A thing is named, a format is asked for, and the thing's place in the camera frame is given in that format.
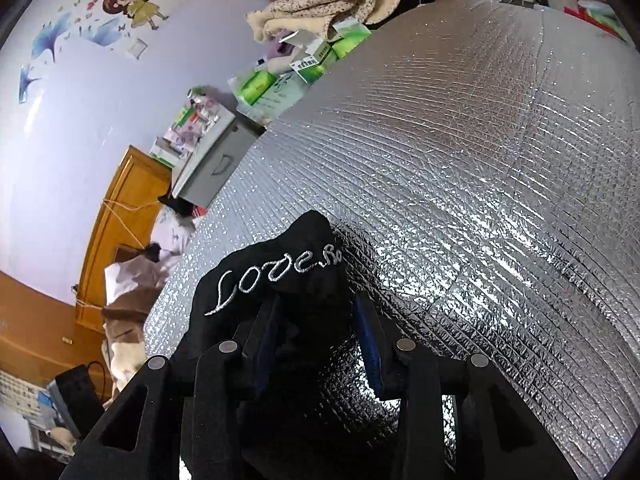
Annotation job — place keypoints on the green white carton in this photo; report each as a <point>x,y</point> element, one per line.
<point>310,57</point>

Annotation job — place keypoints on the printed folding table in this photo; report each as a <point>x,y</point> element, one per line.
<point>280,102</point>

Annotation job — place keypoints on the beige floral fleece blanket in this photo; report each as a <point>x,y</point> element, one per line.
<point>310,0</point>

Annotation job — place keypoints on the white pink quilt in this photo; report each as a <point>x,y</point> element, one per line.
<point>170,232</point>

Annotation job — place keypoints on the dark cloth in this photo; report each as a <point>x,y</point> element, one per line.
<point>175,205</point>

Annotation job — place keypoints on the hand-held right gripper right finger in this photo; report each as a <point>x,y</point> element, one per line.
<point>367,342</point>

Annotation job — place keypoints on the brown white cloth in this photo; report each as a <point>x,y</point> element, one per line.
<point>132,305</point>

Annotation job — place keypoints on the pile of small packets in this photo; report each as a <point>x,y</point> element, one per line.
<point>190,127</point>

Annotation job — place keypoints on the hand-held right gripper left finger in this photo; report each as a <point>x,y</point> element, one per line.
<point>270,332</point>

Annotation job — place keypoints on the black pants with silver embroidery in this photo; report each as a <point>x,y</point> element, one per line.
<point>300,237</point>

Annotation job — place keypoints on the purple cloth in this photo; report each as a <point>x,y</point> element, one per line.
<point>280,51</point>

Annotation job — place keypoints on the silver foil mat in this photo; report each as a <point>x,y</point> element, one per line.
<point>450,160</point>

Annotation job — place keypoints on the green tissue pack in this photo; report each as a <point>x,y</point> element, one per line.
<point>350,40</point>
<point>255,87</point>

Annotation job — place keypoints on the grey drawer cabinet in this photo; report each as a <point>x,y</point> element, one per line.
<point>220,160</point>

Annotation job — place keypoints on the red crate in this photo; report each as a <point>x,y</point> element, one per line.
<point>595,17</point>

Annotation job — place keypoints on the cartoon children wall sticker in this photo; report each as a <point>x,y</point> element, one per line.
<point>130,5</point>

